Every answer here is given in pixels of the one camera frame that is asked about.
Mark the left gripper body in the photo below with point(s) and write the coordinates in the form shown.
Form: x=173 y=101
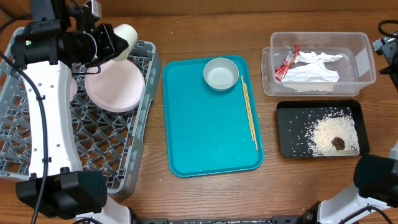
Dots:
x=106 y=47

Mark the grey saucer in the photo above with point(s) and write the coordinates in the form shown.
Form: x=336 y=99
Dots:
x=221 y=74

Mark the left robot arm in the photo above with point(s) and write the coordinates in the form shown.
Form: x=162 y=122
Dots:
x=59 y=37

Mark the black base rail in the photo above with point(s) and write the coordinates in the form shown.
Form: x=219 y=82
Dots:
x=283 y=219

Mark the white cup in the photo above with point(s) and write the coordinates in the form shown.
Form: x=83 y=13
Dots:
x=129 y=34

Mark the large white plate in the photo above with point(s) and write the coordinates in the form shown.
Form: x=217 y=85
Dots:
x=117 y=88

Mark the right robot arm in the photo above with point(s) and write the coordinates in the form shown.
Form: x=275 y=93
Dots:
x=374 y=189

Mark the clear plastic bin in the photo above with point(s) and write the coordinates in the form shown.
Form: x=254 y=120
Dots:
x=356 y=69

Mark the grey dish rack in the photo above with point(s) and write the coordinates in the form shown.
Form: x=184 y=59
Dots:
x=111 y=143

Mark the black plastic tray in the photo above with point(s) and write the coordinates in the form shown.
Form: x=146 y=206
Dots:
x=285 y=113

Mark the teal plastic tray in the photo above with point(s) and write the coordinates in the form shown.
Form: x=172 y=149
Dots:
x=208 y=131

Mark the wooden chopstick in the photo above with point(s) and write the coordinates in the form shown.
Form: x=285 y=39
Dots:
x=250 y=117
x=242 y=80

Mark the white napkin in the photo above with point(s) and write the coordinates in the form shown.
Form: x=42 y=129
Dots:
x=313 y=70

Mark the brown food scrap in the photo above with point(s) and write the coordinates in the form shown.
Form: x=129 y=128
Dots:
x=338 y=143

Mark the red snack wrapper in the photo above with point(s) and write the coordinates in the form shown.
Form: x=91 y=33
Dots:
x=281 y=71

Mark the white rice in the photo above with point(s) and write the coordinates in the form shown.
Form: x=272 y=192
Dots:
x=317 y=127

